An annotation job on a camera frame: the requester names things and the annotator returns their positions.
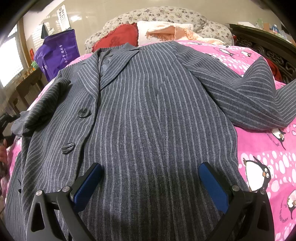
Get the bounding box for pink penguin blanket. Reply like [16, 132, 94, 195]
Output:
[6, 39, 296, 241]

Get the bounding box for red heart cushion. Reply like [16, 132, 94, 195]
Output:
[91, 23, 138, 53]

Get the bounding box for dark wooden side table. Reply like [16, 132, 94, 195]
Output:
[8, 68, 45, 114]

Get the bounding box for orange fringed cloth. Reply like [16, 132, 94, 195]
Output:
[145, 25, 226, 46]

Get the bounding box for dark carved wooden headboard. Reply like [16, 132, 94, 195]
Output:
[229, 24, 295, 84]

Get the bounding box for floral grey quilt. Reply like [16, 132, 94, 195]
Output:
[84, 6, 234, 54]

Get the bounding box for white wall poster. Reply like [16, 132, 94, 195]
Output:
[57, 5, 71, 31]

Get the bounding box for purple tote bag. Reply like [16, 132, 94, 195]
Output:
[34, 29, 80, 81]

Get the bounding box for person's left hand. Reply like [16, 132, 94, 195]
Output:
[0, 139, 8, 165]

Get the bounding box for grey pinstriped suit jacket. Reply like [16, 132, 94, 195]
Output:
[4, 41, 296, 241]

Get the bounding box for white pillow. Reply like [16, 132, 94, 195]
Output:
[137, 21, 194, 46]

